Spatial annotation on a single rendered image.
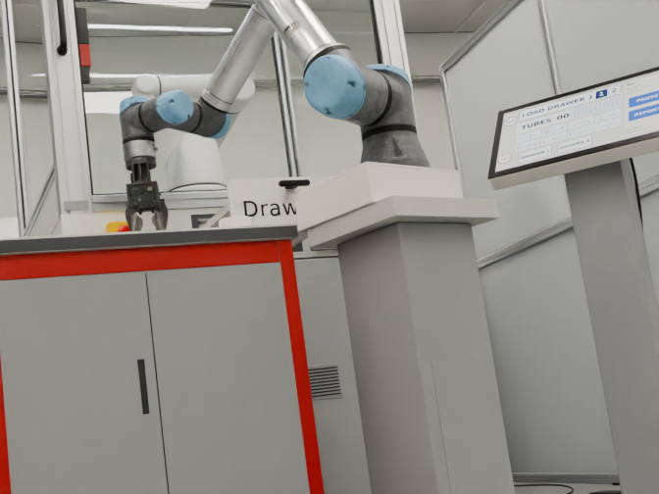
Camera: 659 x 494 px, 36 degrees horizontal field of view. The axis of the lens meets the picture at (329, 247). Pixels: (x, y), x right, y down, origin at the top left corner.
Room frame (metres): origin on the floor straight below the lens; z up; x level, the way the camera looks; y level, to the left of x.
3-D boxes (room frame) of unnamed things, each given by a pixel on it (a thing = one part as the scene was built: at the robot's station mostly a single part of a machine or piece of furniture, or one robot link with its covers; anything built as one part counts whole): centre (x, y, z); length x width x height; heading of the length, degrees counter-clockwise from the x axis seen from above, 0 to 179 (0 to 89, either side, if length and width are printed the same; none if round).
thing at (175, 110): (2.25, 0.32, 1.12); 0.11 x 0.11 x 0.08; 54
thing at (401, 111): (2.04, -0.15, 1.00); 0.13 x 0.12 x 0.14; 144
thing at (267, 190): (2.27, 0.07, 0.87); 0.29 x 0.02 x 0.11; 113
